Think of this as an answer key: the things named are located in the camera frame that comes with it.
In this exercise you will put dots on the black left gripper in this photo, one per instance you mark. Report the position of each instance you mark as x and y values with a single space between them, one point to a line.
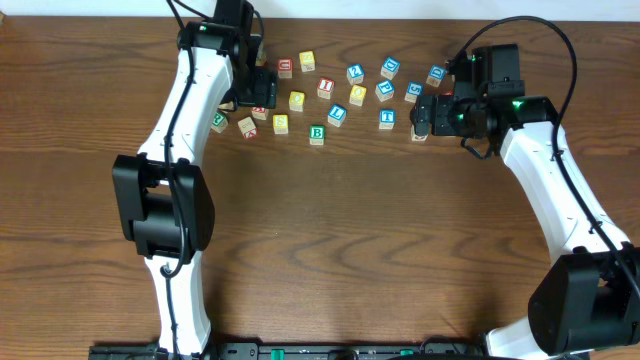
261 89

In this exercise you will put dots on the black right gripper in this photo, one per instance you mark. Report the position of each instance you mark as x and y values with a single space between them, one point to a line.
443 106

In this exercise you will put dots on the green R wooden block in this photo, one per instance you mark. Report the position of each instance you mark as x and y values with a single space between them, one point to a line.
219 122

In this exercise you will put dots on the yellow o block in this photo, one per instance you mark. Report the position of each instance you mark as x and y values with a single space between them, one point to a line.
357 95
296 101

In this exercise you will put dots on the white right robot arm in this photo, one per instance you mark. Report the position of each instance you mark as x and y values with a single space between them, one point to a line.
589 299

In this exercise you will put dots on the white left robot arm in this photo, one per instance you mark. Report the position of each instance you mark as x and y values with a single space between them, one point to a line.
164 204

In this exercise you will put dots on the red A upright block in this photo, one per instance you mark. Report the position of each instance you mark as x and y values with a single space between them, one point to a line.
260 113

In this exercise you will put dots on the green J wooden block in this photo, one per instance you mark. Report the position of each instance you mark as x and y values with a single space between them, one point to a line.
261 58

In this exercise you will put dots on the yellow C wooden block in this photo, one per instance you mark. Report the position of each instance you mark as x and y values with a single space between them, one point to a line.
228 106

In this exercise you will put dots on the red U wooden block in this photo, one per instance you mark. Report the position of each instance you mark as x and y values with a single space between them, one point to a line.
285 68

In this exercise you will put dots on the yellow S wooden block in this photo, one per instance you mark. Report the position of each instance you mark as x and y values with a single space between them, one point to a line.
280 124

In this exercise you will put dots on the green J lower block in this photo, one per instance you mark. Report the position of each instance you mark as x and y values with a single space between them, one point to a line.
415 137

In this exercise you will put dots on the tilted red A block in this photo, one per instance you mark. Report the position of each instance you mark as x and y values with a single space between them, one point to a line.
247 127

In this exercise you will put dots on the blue D right block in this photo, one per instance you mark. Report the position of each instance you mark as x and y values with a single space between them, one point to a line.
435 76

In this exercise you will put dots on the blue d block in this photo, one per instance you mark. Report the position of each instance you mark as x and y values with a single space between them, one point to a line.
390 68
435 76

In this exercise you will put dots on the blue 5 wooden block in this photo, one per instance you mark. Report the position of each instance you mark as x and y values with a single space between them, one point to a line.
414 90

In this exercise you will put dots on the yellow top wooden block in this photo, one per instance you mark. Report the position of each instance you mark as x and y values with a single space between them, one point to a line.
307 61

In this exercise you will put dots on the blue T wooden block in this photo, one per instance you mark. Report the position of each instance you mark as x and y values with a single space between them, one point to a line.
387 119

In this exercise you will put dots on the red I wooden block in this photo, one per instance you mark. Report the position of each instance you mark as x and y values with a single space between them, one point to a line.
325 88

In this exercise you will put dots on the blue P wooden block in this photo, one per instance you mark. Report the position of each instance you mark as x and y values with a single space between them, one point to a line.
384 90

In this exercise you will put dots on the green B wooden block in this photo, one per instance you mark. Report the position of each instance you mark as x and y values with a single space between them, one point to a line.
317 134

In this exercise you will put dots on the blue D left block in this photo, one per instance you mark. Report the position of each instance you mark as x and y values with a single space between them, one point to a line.
390 68

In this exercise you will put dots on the blue 2 wooden block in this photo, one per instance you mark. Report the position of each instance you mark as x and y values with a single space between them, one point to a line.
355 74

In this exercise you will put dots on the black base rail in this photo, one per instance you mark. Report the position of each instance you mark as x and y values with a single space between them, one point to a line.
432 348

